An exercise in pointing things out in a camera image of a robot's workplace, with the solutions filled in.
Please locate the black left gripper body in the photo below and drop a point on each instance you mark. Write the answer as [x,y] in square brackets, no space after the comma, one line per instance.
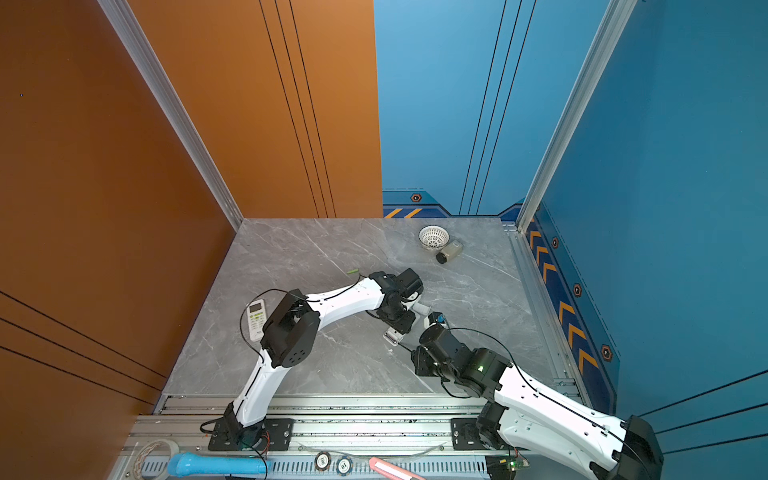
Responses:
[401,319]

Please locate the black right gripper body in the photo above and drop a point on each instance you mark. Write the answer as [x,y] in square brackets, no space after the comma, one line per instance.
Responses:
[424,365]

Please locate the white battery cover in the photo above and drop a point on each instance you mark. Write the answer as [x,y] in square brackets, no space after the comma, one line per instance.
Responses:
[421,309]

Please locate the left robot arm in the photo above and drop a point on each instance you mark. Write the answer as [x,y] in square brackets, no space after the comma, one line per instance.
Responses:
[289,333]

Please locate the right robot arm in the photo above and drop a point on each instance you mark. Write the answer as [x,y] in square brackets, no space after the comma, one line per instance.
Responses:
[522,412]

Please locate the patterned white ceramic bowl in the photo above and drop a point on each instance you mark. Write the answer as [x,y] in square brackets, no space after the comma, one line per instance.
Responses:
[433,237]

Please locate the glass jar with black lid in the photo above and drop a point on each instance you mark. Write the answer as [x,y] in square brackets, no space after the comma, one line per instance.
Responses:
[449,252]

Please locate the small green circuit board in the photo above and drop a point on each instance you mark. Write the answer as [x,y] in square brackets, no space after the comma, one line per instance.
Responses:
[504,467]

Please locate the clear tape roll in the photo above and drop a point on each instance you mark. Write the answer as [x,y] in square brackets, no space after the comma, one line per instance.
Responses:
[152,460]

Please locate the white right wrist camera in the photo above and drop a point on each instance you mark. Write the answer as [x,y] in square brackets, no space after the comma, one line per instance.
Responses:
[436,318]

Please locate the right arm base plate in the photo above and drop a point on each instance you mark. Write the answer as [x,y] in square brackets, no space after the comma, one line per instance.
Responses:
[472,433]

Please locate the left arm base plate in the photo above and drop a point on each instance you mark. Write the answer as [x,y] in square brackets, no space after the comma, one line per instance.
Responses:
[272,434]

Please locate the blue plastic handle tool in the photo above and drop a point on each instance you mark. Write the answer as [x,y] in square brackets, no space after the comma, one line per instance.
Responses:
[190,464]

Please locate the aluminium corner post right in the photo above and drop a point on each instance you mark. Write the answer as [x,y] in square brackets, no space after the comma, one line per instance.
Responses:
[609,32]

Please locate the aluminium corner post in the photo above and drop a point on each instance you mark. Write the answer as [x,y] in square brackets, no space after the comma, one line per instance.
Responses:
[129,31]
[609,32]

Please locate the aluminium corner post left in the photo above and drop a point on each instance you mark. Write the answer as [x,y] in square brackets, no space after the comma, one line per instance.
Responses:
[129,31]

